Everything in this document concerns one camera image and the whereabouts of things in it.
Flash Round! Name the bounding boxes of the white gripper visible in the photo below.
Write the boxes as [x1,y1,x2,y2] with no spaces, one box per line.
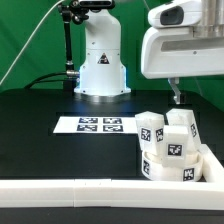
[141,27,224,104]

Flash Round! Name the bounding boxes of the white round stool seat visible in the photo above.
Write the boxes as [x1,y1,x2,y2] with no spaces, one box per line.
[141,152,203,182]

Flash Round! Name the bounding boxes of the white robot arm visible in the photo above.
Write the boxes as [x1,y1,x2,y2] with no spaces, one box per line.
[74,0,224,104]

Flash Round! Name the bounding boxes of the white marker sheet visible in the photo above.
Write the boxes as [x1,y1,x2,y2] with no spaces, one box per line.
[54,116,137,134]

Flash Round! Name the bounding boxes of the white L-shaped fence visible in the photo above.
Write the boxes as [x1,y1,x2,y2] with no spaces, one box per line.
[0,145,224,210]

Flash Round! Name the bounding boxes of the black camera stand pole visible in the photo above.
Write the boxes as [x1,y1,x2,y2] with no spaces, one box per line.
[57,0,116,92]

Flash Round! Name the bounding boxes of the black cables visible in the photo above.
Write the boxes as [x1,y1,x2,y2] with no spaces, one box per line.
[23,71,80,90]

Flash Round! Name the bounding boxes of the white cable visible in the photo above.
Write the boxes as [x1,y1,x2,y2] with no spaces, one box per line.
[0,0,64,87]

